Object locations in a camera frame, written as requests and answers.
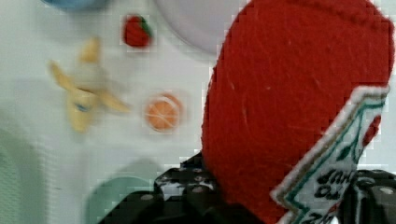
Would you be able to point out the green metal cup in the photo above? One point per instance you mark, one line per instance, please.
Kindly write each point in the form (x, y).
(119, 200)

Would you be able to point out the blue bowl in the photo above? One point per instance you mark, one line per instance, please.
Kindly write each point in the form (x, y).
(75, 4)

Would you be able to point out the red toy strawberry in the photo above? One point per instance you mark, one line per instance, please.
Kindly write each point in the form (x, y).
(136, 32)

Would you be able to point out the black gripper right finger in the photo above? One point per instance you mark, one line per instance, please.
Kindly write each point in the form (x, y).
(370, 199)

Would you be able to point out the peeled toy banana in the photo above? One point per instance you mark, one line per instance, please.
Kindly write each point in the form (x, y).
(86, 87)

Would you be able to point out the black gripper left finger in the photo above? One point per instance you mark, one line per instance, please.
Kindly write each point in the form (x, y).
(188, 194)

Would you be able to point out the lavender oval plate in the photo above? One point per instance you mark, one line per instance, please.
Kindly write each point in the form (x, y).
(203, 24)

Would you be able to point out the red plush ketchup bottle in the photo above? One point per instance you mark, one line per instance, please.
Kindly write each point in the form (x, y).
(295, 97)

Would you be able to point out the toy orange half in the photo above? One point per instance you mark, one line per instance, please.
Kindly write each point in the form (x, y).
(163, 112)

